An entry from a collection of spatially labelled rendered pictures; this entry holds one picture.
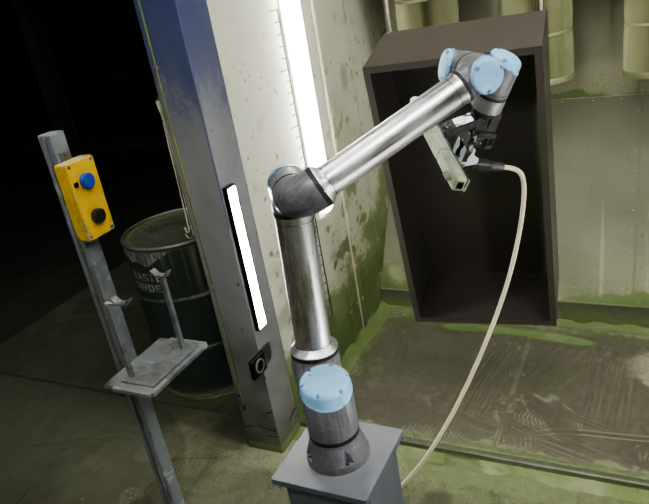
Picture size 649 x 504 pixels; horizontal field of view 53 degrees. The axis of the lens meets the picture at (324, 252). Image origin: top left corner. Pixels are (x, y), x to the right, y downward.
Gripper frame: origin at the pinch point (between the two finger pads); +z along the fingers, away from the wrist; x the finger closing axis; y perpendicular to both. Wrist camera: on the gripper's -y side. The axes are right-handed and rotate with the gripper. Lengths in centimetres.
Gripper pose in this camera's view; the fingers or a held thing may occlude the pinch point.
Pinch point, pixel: (454, 164)
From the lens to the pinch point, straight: 208.2
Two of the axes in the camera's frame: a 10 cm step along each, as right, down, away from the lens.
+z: -2.1, 7.2, 6.6
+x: -1.8, -6.9, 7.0
